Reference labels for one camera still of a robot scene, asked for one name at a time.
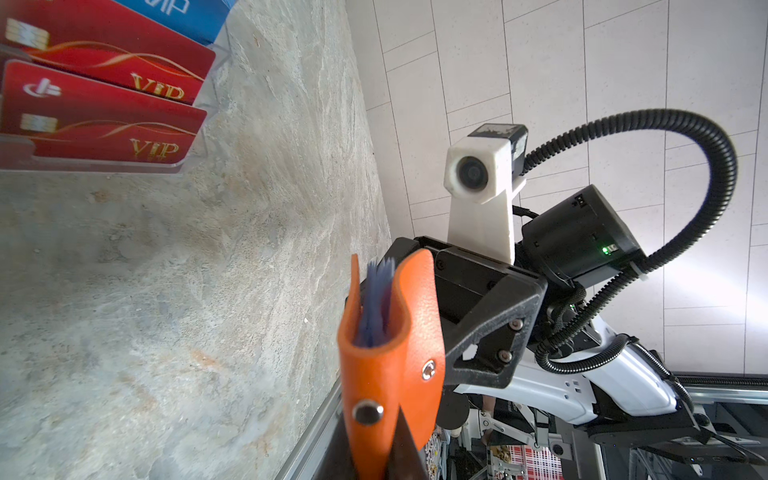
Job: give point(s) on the right clear card display stand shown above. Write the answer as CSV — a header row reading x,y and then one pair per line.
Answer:
x,y
108,42

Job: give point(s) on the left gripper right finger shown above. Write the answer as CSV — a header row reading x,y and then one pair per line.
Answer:
x,y
405,462

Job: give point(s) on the red VIP card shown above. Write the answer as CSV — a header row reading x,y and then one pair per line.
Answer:
x,y
68,116

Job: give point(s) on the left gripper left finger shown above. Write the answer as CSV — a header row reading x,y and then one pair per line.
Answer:
x,y
337,463

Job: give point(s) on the orange card holder wallet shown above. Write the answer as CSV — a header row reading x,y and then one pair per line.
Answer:
x,y
392,359

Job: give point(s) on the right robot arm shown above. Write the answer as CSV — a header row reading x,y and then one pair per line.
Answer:
x,y
603,383

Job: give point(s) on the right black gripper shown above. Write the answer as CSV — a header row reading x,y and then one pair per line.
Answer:
x,y
492,312

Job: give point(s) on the blue VIP card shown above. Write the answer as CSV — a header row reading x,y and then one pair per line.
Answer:
x,y
199,20

